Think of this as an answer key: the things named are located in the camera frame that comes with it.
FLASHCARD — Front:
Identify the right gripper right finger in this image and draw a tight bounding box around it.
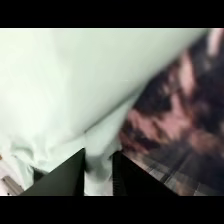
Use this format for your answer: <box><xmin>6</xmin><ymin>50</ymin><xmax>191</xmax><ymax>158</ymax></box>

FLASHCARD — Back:
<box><xmin>111</xmin><ymin>151</ymin><xmax>178</xmax><ymax>197</ymax></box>

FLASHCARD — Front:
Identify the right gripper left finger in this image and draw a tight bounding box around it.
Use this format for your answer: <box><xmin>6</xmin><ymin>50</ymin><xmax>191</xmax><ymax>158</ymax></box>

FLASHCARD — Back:
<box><xmin>21</xmin><ymin>148</ymin><xmax>87</xmax><ymax>197</ymax></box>

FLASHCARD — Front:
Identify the pale green T-shirt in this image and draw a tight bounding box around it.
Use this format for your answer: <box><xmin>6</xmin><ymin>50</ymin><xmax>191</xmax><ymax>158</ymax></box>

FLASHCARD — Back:
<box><xmin>0</xmin><ymin>28</ymin><xmax>210</xmax><ymax>197</ymax></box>

